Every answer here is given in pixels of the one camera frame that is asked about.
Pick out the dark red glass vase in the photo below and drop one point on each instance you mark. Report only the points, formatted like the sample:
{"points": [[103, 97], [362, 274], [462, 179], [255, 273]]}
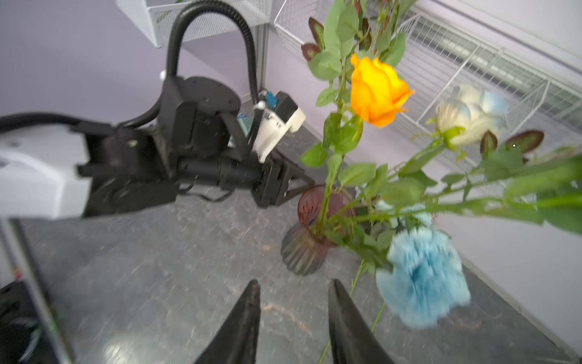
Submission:
{"points": [[303, 251]]}

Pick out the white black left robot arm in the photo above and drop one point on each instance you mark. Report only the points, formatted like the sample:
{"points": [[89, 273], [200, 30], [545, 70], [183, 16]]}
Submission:
{"points": [[58, 166]]}

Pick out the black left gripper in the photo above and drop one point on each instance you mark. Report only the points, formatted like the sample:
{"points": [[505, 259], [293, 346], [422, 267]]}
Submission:
{"points": [[272, 183]]}

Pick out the light blue carnation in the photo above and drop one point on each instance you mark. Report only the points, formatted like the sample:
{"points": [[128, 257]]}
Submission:
{"points": [[426, 280]]}

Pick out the white wire basket back wall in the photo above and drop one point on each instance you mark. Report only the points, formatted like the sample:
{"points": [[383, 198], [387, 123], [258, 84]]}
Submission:
{"points": [[528, 51]]}

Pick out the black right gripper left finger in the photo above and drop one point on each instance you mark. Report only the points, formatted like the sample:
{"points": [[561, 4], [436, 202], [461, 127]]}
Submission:
{"points": [[237, 339]]}

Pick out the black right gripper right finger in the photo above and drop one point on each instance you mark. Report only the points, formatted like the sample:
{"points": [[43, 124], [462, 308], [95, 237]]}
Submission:
{"points": [[351, 340]]}

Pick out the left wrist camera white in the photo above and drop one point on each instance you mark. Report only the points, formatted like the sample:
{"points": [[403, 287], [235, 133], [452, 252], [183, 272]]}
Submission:
{"points": [[281, 115]]}

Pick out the teal white rose spray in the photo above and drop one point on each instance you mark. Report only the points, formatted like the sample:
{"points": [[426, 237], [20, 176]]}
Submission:
{"points": [[511, 181]]}

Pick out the orange rose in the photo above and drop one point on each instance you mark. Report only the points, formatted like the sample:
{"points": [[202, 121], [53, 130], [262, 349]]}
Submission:
{"points": [[364, 91]]}

